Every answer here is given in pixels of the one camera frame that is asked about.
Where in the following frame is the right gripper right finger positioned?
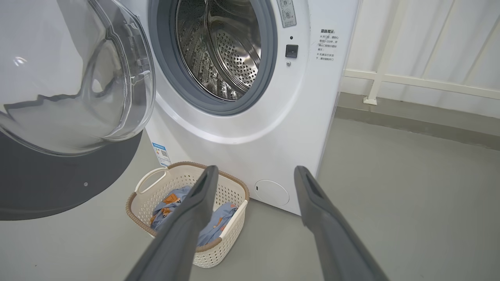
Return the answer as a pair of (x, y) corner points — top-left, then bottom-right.
(294, 166), (391, 281)

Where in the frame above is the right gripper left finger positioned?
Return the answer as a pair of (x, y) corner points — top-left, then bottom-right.
(125, 165), (219, 281)

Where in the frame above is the blue bear-print garment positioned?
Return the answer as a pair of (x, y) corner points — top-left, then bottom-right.
(196, 202), (239, 247)
(150, 185), (193, 231)

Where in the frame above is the washing machine door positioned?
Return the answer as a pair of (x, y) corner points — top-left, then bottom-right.
(0, 0), (157, 221)

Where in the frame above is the white front-load washing machine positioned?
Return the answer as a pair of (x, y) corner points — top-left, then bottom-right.
(117, 0), (362, 216)

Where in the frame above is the stainless steel washing machine drum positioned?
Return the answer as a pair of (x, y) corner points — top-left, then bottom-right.
(176, 0), (261, 101)

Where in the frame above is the white perforated laundry basket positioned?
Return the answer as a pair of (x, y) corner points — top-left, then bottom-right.
(125, 161), (250, 269)

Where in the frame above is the round white filter cover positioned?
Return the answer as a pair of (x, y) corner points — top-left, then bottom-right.
(255, 180), (289, 206)

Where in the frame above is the blue energy label sticker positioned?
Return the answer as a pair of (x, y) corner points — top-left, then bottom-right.
(152, 142), (171, 167)

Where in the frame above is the white metal railing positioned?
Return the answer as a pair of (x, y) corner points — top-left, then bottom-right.
(343, 0), (500, 106)

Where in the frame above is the black text instruction label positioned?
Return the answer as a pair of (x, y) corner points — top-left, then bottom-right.
(316, 28), (338, 67)

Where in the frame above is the grey warning sticker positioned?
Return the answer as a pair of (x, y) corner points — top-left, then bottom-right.
(277, 0), (296, 28)

